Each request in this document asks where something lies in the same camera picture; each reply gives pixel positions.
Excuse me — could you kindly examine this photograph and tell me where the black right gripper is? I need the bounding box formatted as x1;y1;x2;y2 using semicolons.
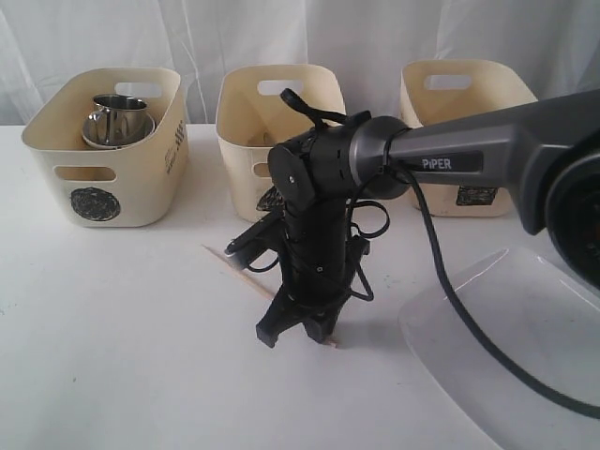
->
256;233;356;349

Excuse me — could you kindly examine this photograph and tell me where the white rectangular plate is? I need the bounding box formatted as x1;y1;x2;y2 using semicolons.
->
398;247;599;449

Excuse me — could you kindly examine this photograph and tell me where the stainless steel mug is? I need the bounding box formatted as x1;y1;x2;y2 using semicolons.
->
83;111;149;144
93;94;148;122

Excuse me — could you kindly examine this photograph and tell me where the white ceramic bowl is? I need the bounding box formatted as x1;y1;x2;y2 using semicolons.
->
82;115;156;150

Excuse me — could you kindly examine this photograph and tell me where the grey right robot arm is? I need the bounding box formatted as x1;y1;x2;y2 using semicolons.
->
256;89;599;346

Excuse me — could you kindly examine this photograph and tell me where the cream bin with triangle mark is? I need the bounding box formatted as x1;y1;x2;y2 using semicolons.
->
216;64;346;222

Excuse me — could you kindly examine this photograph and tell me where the cream bin with circle mark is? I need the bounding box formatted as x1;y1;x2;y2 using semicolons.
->
22;67;188;228

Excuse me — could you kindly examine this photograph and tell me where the cream bin with square mark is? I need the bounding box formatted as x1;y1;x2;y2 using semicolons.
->
399;59;537;218

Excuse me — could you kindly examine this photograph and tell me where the white curtain backdrop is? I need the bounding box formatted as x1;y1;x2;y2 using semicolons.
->
1;1;599;125

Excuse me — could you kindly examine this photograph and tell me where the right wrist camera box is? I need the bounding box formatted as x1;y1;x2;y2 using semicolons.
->
224;208;284;274

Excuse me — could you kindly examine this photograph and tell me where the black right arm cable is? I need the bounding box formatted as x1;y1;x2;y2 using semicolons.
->
278;87;600;416

